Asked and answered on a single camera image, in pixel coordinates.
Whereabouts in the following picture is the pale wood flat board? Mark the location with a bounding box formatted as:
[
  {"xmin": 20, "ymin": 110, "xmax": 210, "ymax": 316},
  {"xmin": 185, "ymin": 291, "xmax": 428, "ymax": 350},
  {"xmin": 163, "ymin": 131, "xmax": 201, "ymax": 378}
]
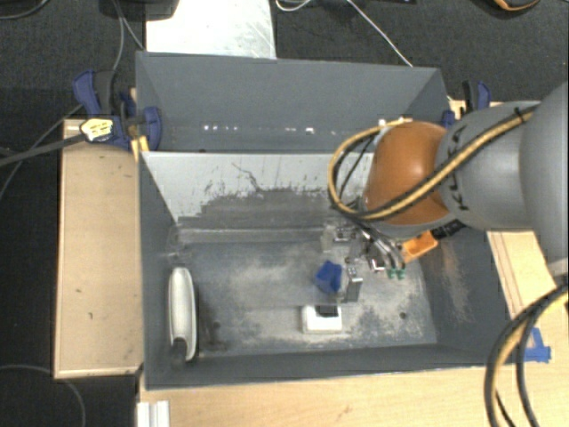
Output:
[{"xmin": 53, "ymin": 117, "xmax": 145, "ymax": 380}]

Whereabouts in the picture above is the white square box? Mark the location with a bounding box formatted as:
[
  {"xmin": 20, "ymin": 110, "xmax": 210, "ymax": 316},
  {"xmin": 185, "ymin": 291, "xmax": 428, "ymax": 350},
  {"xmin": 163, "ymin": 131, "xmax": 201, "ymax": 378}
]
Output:
[{"xmin": 301, "ymin": 303, "xmax": 344, "ymax": 334}]

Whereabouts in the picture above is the grey metal bin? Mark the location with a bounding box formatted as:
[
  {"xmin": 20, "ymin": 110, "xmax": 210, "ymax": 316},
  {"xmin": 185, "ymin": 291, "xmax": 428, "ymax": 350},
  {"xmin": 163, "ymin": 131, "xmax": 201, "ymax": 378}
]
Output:
[{"xmin": 134, "ymin": 51, "xmax": 512, "ymax": 391}]

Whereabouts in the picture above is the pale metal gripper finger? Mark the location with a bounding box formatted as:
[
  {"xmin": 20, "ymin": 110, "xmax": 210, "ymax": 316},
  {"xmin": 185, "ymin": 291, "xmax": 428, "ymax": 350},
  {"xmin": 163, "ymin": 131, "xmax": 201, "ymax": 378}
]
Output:
[
  {"xmin": 341, "ymin": 263, "xmax": 365, "ymax": 304},
  {"xmin": 320, "ymin": 224, "xmax": 357, "ymax": 254}
]

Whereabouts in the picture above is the blue block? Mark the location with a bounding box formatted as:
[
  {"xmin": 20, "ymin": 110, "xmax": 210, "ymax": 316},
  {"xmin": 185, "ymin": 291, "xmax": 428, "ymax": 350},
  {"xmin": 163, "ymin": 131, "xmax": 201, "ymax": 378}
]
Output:
[{"xmin": 312, "ymin": 260, "xmax": 344, "ymax": 296}]

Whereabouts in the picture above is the white oblong tool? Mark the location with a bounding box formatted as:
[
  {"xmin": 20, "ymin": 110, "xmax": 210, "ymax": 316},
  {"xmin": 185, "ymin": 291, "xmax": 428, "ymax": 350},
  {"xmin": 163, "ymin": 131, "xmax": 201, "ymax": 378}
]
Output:
[{"xmin": 167, "ymin": 266, "xmax": 198, "ymax": 367}]

